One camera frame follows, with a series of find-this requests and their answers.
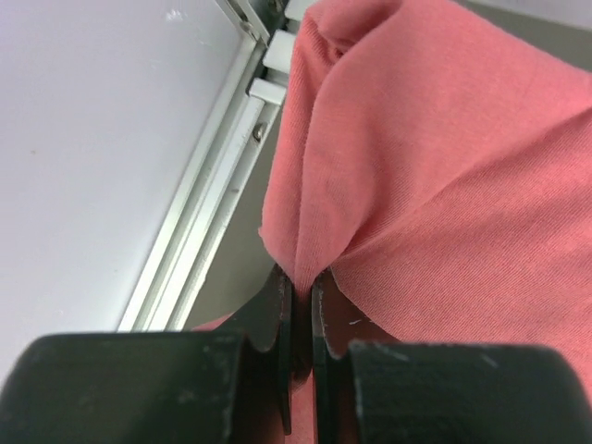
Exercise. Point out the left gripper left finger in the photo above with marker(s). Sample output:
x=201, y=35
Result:
x=230, y=384

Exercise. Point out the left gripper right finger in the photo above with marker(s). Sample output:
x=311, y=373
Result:
x=372, y=388

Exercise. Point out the left aluminium frame post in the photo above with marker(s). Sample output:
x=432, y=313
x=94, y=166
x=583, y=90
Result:
x=234, y=135

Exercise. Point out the red t shirt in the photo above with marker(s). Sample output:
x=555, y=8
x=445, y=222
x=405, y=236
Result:
x=440, y=168

